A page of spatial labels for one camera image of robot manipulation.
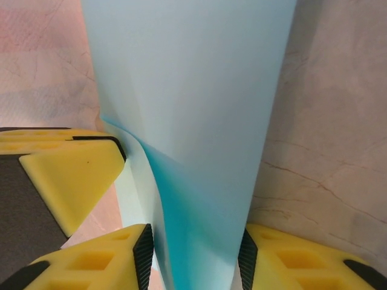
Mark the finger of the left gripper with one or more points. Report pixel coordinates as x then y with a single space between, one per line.
78 181
30 135

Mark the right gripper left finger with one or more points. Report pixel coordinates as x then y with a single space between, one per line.
127 256

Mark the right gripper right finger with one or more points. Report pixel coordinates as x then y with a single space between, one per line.
267 273

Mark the light blue paper sheet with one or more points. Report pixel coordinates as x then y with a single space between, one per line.
196 90

